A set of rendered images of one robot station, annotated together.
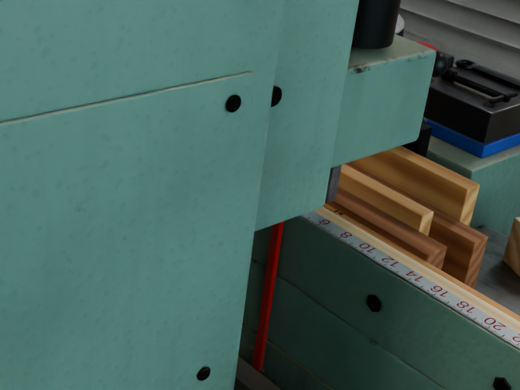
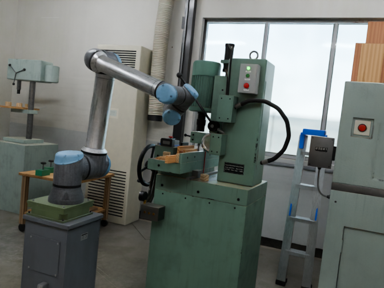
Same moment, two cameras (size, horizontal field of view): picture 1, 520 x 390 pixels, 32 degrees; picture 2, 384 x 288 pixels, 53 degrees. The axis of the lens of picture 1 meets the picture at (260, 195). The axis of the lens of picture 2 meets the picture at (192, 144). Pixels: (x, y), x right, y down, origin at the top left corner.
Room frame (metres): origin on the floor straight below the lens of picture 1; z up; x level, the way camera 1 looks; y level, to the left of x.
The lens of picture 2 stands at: (1.44, 2.20, 1.16)
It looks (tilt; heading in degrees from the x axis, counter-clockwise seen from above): 4 degrees down; 250
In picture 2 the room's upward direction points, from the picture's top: 6 degrees clockwise
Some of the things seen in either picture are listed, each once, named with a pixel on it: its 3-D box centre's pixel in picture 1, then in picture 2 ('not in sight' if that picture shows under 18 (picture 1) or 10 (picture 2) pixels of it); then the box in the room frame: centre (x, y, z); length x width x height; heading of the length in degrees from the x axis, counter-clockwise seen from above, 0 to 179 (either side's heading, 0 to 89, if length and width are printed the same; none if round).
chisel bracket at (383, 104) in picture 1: (322, 105); (202, 139); (0.57, -0.03, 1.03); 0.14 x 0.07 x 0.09; 136
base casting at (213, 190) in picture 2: not in sight; (212, 184); (0.50, 0.04, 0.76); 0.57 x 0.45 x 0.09; 136
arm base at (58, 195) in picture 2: not in sight; (66, 191); (1.36, 0.01, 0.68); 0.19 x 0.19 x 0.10
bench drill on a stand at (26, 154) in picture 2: not in sight; (30, 134); (1.70, -2.24, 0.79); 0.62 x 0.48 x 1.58; 139
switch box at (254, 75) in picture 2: not in sight; (248, 79); (0.46, 0.27, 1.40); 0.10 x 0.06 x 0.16; 136
